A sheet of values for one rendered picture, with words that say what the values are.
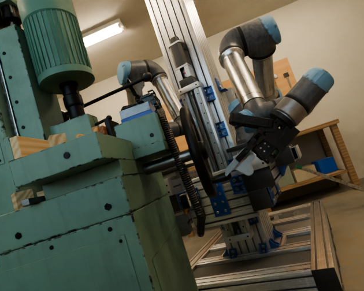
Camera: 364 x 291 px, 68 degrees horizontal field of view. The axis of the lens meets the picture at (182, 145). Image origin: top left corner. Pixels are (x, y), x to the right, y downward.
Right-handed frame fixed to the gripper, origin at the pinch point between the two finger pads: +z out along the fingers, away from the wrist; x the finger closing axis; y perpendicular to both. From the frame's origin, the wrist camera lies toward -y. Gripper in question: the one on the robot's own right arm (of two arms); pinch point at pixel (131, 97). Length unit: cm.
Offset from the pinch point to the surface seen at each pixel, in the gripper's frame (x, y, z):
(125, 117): 11.3, 0.2, 17.0
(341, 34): -87, 248, -304
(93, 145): 21.9, -1.5, 41.0
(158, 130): 19.0, 8.6, 18.1
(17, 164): 19.8, -19.4, 41.0
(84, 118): 6.4, -12.8, 15.8
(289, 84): -46, 156, -306
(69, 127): 7.4, -18.5, 15.7
